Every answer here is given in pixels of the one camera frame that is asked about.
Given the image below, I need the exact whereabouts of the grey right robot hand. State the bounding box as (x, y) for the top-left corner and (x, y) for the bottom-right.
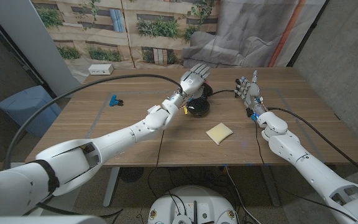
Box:
(234, 69), (269, 121)

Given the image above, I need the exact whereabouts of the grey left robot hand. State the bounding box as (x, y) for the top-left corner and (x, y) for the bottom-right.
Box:
(178, 63), (211, 96)

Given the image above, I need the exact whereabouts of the pink mini sandwich press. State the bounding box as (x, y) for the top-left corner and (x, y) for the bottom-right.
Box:
(186, 79), (214, 118)

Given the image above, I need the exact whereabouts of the pale yellow sponge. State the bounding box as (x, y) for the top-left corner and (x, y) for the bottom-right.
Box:
(206, 122), (234, 146)

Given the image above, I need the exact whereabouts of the printed fabric backdrop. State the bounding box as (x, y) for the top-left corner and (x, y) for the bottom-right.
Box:
(31, 0), (328, 83)

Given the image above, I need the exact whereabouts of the blue and black clamp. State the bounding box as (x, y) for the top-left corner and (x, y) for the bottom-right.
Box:
(109, 94), (124, 108)

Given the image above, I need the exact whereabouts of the white power strip box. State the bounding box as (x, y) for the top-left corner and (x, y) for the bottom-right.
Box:
(88, 63), (114, 76)

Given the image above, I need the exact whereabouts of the grey table leg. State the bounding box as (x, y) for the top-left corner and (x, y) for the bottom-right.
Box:
(261, 164), (281, 208)

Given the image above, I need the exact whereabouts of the black round floor fan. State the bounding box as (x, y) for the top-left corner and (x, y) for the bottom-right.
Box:
(119, 167), (145, 183)

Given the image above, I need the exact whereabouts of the white robot torso base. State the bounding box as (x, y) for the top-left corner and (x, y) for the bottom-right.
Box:
(147, 185), (238, 224)

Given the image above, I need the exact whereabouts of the white table leg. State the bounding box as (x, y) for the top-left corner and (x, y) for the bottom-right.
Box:
(103, 167), (121, 208)

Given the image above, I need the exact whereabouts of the white upright panel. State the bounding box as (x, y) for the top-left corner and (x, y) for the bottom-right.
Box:
(0, 0), (82, 99)

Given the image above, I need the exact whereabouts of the blue plastic bin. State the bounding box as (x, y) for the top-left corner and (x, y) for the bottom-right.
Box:
(0, 85), (62, 138)

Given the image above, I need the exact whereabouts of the black press power cord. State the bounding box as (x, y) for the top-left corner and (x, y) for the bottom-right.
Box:
(211, 89), (236, 98)

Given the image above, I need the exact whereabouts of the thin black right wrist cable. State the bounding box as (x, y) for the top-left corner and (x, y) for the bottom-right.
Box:
(254, 119), (358, 222)

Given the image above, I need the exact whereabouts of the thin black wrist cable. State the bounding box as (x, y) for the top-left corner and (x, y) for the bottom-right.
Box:
(254, 119), (358, 222)
(155, 129), (166, 167)

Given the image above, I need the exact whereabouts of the thin black left wrist cable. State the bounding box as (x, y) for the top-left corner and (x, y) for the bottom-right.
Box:
(155, 129), (166, 167)

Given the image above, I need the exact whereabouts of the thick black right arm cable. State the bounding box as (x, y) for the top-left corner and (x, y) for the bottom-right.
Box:
(267, 106), (358, 184)

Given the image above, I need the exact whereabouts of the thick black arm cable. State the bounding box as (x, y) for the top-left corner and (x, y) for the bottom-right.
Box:
(267, 106), (358, 184)
(4, 73), (183, 170)

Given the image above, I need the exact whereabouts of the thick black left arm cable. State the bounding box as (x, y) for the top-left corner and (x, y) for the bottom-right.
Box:
(4, 73), (183, 170)

